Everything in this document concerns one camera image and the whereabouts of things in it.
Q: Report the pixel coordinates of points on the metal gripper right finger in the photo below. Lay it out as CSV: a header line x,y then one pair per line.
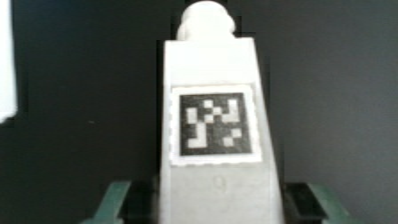
x,y
314,206

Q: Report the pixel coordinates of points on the white table leg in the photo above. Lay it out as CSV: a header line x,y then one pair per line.
x,y
220,185

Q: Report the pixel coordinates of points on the white right fence bar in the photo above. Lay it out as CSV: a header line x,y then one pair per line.
x,y
8,72

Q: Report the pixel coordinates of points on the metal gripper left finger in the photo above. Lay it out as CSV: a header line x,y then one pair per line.
x,y
125,206

